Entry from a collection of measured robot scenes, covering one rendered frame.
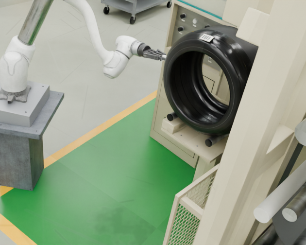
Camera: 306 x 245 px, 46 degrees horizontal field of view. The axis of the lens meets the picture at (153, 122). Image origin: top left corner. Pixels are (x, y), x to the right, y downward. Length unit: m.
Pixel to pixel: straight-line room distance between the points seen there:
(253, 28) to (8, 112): 1.59
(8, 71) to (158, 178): 1.42
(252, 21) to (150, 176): 2.00
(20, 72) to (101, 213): 1.11
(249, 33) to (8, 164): 1.99
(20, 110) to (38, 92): 0.22
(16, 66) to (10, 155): 0.66
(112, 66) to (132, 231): 1.13
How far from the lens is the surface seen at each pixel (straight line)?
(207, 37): 1.79
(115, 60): 2.23
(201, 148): 2.07
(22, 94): 2.43
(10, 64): 2.32
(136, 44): 2.23
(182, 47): 1.87
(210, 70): 2.69
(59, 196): 2.80
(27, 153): 2.60
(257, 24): 1.21
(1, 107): 2.38
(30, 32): 2.43
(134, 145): 3.25
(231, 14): 1.38
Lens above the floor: 2.08
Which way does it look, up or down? 36 degrees down
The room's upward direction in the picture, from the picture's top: 10 degrees clockwise
